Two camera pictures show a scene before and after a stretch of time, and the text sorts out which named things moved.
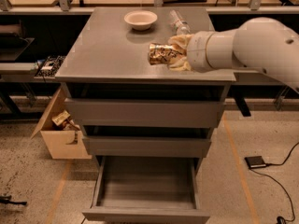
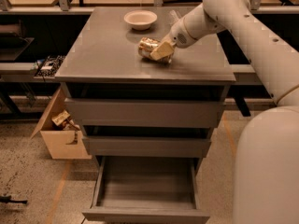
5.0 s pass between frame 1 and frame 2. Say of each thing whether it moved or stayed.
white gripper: moved
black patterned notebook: stayed
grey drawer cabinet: stayed
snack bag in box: stayed
